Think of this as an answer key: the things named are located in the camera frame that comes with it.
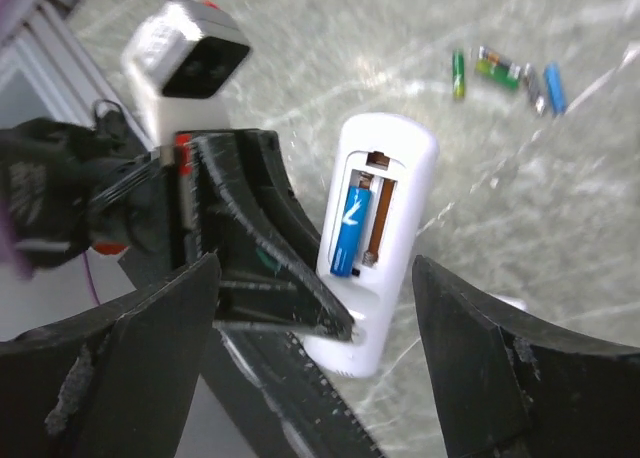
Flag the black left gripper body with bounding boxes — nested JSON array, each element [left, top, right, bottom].
[[169, 129, 319, 278]]

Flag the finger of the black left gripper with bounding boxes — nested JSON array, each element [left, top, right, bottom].
[[214, 331, 385, 457], [192, 130, 354, 341]]

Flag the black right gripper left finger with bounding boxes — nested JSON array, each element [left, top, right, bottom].
[[1, 254, 220, 457]]

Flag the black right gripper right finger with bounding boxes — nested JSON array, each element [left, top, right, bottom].
[[412, 256, 639, 457]]

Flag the blue battery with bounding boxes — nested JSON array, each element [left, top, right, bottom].
[[330, 186, 372, 277], [543, 62, 568, 115]]

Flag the white remote with orange button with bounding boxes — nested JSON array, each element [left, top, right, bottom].
[[303, 112, 439, 378]]

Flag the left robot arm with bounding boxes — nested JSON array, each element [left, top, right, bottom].
[[1, 105, 381, 457]]

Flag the white remote with coloured buttons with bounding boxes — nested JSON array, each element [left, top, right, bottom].
[[618, 41, 640, 70]]

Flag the green battery single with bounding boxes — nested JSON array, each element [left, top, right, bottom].
[[452, 49, 465, 100]]

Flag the dark grey battery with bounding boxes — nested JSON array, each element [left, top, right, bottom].
[[522, 63, 546, 116]]

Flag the green yellow battery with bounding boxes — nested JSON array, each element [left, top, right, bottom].
[[475, 60, 519, 90]]

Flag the black orange battery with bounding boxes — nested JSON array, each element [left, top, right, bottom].
[[478, 46, 522, 79]]

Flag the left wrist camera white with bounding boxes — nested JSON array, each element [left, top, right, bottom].
[[121, 0, 251, 148]]

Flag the aluminium table frame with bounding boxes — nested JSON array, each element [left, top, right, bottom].
[[1, 0, 122, 128]]

